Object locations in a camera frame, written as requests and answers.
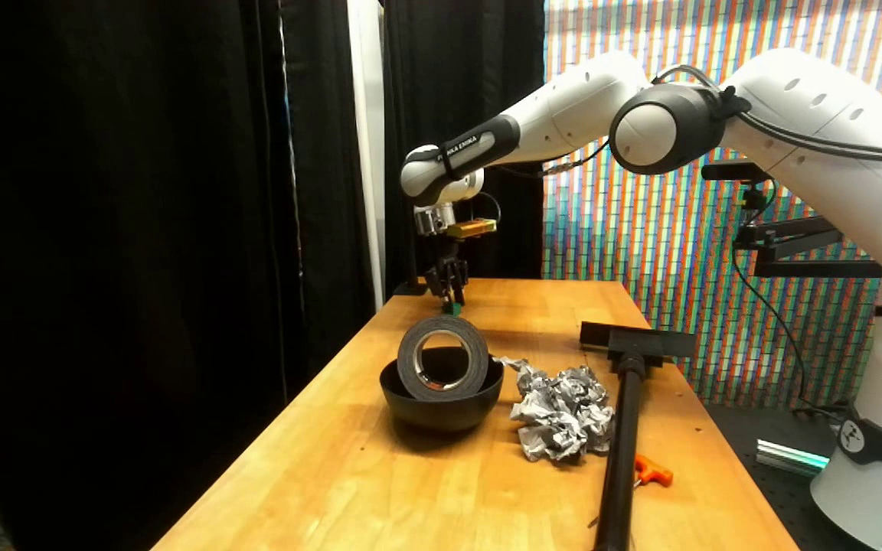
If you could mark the black stereo camera bar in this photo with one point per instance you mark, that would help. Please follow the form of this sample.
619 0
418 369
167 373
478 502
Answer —
734 174

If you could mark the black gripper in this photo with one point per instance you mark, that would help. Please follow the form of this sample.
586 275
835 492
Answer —
448 251

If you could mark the white floor strip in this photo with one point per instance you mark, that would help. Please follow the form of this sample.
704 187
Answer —
789 455

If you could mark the small orange tool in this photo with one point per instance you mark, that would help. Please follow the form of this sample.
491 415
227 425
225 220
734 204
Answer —
657 472

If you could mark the black bowl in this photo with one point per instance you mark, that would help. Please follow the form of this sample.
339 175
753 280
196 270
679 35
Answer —
443 412

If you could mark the yellow green taped wrist camera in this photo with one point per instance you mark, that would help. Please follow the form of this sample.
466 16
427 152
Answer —
473 229

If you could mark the grey gaffer tape roll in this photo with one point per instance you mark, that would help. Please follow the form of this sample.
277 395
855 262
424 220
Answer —
409 355

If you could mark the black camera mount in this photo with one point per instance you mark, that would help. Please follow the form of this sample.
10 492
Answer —
798 245

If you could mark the striped iridescent backdrop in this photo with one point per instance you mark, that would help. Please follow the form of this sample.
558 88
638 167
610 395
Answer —
612 254

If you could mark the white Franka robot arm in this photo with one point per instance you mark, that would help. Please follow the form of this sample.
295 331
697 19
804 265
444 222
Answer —
818 110

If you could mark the white pillar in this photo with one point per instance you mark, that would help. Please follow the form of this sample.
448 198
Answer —
366 155

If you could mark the crumpled silver foil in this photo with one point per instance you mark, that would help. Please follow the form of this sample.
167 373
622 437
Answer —
565 415

